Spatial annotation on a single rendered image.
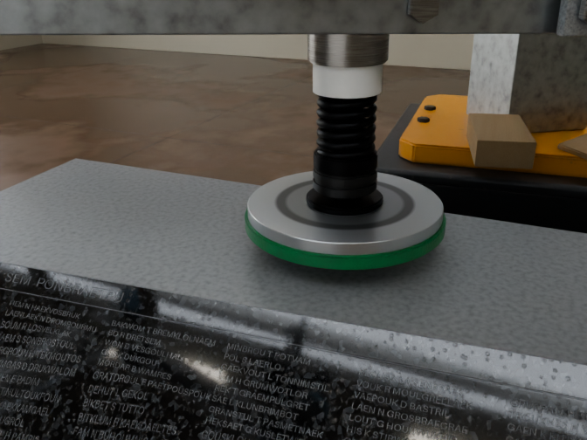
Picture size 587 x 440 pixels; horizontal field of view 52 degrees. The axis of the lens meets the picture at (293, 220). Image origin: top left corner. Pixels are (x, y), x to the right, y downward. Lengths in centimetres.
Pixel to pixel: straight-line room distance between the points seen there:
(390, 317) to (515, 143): 63
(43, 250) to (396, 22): 46
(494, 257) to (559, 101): 75
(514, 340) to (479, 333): 3
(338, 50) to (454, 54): 615
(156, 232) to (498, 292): 39
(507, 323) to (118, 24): 42
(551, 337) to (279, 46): 691
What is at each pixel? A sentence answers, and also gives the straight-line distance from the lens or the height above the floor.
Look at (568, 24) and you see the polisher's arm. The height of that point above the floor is 108.
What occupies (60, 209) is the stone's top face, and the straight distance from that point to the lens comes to 86.
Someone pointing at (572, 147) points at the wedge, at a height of 79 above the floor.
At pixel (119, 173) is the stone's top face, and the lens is 97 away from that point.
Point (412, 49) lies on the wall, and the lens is 681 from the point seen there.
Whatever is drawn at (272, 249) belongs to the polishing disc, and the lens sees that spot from 60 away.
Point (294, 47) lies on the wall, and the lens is 729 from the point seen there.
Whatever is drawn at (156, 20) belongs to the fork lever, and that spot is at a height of 109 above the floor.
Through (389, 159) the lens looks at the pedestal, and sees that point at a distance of 129.
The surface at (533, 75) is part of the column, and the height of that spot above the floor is 90.
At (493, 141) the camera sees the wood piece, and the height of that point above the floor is 83.
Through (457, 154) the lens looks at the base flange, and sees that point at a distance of 125.
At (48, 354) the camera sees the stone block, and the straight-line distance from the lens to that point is 67.
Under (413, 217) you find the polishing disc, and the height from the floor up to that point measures 89.
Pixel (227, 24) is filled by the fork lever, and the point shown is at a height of 108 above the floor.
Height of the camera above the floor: 114
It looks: 24 degrees down
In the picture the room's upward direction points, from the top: 1 degrees counter-clockwise
